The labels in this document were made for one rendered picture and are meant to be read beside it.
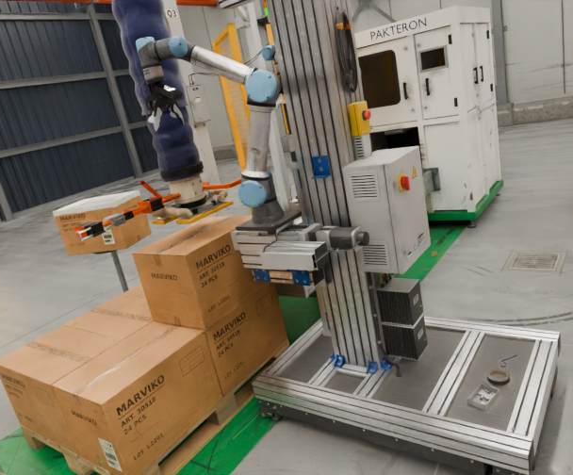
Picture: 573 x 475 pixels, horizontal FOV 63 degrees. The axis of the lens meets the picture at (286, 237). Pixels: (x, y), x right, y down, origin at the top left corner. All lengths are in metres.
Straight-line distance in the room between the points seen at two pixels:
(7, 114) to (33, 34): 2.26
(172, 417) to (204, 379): 0.23
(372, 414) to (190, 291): 1.00
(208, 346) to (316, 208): 0.88
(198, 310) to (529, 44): 9.59
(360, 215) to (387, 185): 0.19
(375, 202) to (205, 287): 0.95
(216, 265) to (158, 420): 0.76
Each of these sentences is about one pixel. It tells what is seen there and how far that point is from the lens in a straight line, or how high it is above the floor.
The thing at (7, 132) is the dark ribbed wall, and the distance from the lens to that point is 13.60.
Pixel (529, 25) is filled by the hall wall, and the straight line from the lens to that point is 11.04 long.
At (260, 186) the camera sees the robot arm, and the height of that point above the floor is 1.23.
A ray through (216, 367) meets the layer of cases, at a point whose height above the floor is 0.33.
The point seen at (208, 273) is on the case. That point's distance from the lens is 2.37.
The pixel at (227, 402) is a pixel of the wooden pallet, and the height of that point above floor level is 0.10.
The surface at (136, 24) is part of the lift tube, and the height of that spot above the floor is 1.99.
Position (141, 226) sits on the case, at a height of 0.72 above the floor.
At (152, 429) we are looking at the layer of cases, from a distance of 2.32.
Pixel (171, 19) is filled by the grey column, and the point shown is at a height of 2.26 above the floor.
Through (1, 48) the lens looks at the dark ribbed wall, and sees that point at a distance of 14.04.
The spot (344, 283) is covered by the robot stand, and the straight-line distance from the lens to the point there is 2.22.
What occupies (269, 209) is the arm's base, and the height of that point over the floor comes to 1.09.
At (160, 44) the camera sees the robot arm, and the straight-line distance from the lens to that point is 2.02.
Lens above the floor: 1.56
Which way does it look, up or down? 17 degrees down
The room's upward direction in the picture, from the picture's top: 12 degrees counter-clockwise
